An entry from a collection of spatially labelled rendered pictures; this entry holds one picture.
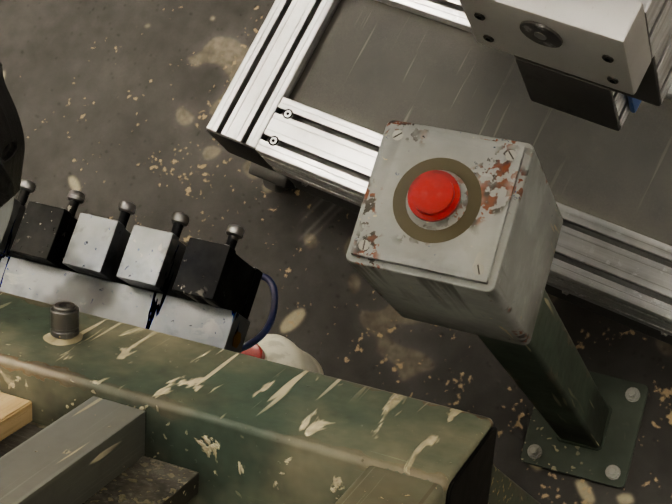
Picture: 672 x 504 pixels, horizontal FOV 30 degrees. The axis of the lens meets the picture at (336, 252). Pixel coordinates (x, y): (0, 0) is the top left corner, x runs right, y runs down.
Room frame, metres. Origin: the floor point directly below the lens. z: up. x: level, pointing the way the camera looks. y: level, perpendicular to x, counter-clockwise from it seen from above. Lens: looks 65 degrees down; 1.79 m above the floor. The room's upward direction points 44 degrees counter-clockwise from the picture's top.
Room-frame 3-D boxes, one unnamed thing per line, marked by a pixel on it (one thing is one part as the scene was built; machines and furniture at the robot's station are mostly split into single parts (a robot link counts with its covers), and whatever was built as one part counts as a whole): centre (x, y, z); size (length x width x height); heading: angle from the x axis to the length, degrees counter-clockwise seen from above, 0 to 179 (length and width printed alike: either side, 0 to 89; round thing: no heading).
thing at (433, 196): (0.38, -0.08, 0.93); 0.04 x 0.04 x 0.02
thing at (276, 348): (0.73, 0.19, 0.10); 0.10 x 0.10 x 0.20
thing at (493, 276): (0.38, -0.08, 0.84); 0.12 x 0.12 x 0.18; 31
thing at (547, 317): (0.38, -0.08, 0.38); 0.06 x 0.06 x 0.75; 31
